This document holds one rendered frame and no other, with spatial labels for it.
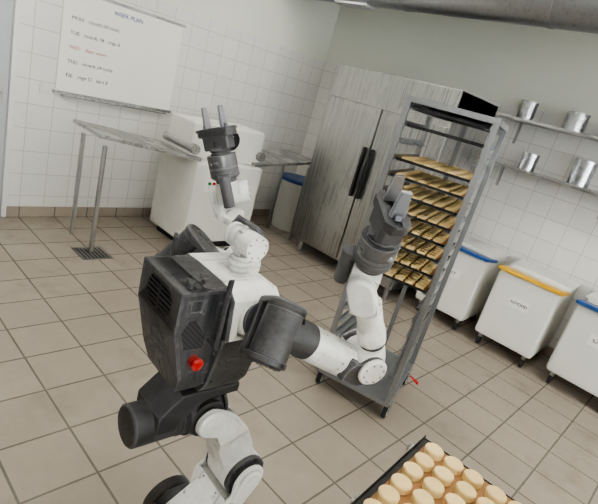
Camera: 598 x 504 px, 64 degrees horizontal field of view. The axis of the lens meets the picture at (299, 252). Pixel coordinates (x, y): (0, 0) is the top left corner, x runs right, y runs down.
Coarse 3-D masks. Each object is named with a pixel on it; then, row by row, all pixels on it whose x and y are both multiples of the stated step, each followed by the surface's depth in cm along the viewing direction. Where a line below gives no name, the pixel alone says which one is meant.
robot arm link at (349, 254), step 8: (344, 248) 105; (352, 248) 105; (344, 256) 105; (352, 256) 104; (344, 264) 106; (352, 264) 106; (360, 264) 102; (368, 264) 100; (392, 264) 103; (336, 272) 109; (344, 272) 107; (352, 272) 105; (360, 272) 104; (368, 272) 102; (376, 272) 101; (384, 272) 102; (336, 280) 110; (344, 280) 109; (376, 280) 104
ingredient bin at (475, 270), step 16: (464, 240) 465; (464, 256) 432; (480, 256) 420; (496, 256) 440; (464, 272) 433; (480, 272) 424; (496, 272) 457; (448, 288) 444; (464, 288) 435; (480, 288) 438; (448, 304) 446; (464, 304) 436; (480, 304) 462
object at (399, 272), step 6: (396, 264) 290; (390, 270) 274; (396, 270) 279; (402, 270) 281; (408, 270) 284; (396, 276) 268; (402, 276) 270; (408, 276) 280; (414, 276) 276; (420, 276) 281; (426, 276) 283; (408, 282) 265; (414, 282) 270; (420, 282) 268; (426, 282) 272; (420, 288) 263; (426, 288) 268
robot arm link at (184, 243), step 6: (180, 234) 134; (180, 240) 133; (186, 240) 132; (168, 246) 134; (180, 246) 132; (186, 246) 132; (192, 246) 132; (162, 252) 134; (168, 252) 133; (180, 252) 132; (186, 252) 132; (192, 252) 133
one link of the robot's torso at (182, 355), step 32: (160, 256) 117; (192, 256) 122; (224, 256) 128; (160, 288) 109; (192, 288) 105; (224, 288) 109; (256, 288) 114; (160, 320) 110; (192, 320) 107; (224, 320) 107; (160, 352) 116; (192, 352) 111; (224, 352) 114; (192, 384) 117; (224, 384) 126
